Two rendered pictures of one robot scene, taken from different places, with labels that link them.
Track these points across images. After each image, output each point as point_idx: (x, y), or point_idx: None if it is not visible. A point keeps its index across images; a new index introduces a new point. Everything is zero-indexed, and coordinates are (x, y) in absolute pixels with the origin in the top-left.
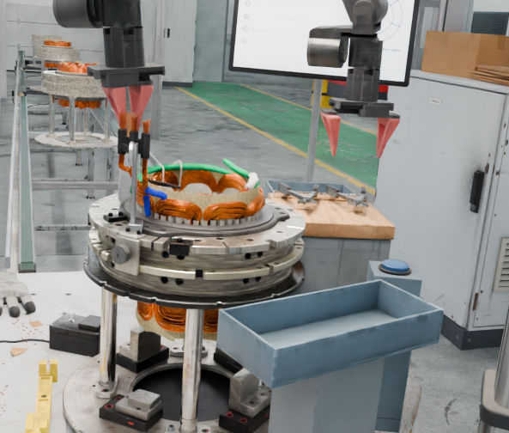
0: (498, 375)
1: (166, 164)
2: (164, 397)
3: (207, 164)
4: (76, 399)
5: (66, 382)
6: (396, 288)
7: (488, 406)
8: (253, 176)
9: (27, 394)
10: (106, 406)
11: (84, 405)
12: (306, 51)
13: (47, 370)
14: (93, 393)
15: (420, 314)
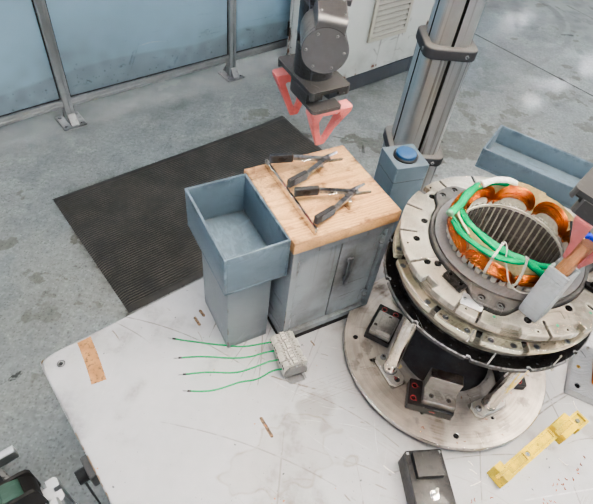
0: (434, 143)
1: (518, 254)
2: (448, 370)
3: (473, 226)
4: (518, 418)
5: (505, 443)
6: (490, 141)
7: (441, 157)
8: (498, 178)
9: (526, 478)
10: (520, 382)
11: (519, 408)
12: (348, 54)
13: (498, 477)
14: (501, 412)
15: (519, 132)
